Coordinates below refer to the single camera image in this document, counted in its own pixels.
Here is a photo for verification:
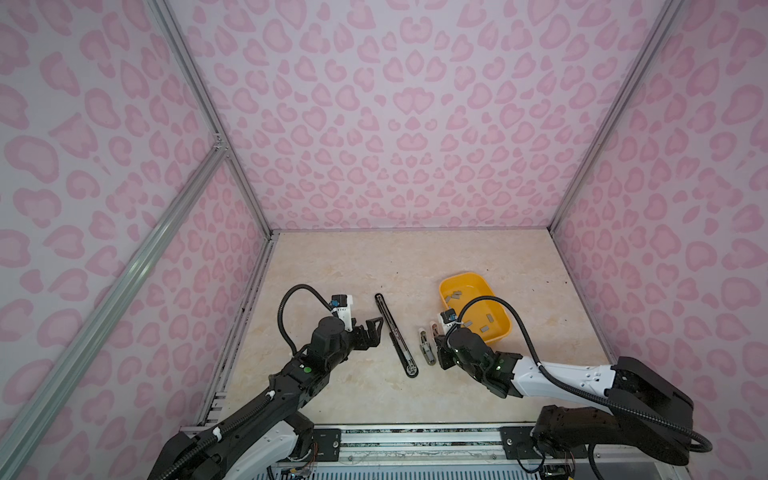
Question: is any black stapler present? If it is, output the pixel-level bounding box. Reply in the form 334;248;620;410
374;293;419;379

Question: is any yellow plastic tray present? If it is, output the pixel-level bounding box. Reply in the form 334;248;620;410
439;272;512;344

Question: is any aluminium mounting rail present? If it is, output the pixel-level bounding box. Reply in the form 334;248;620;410
161;419;679;480

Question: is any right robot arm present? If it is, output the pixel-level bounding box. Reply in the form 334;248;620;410
435;327;698;466

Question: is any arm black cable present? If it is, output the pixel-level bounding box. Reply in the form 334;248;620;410
276;283;332;356
452;295;714;454

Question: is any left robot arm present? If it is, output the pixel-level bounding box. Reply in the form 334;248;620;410
149;316;384;479

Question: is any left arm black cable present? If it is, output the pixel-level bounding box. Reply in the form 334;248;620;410
276;283;332;356

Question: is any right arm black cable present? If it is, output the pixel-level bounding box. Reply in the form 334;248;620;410
452;295;714;454

